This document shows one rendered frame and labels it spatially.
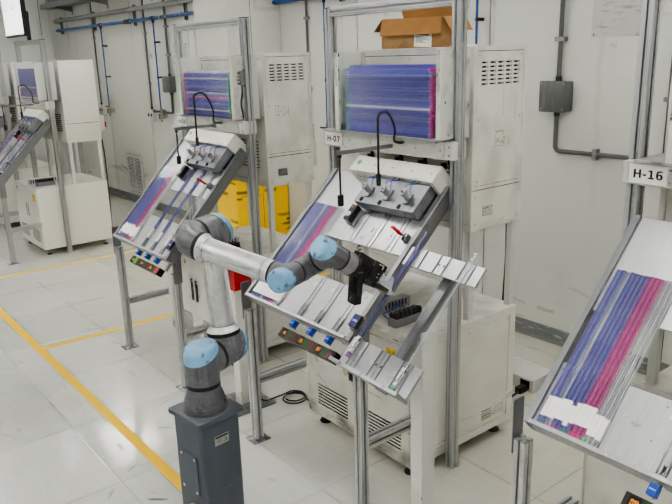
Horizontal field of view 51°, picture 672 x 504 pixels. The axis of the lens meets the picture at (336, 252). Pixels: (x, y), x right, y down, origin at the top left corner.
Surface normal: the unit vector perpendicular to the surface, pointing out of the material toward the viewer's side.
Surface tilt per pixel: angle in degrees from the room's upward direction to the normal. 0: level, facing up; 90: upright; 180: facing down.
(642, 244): 44
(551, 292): 90
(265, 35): 90
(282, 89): 90
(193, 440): 90
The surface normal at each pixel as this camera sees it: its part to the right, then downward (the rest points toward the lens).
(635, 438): -0.56, -0.55
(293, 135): 0.63, 0.19
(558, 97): -0.78, 0.19
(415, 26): -0.72, -0.04
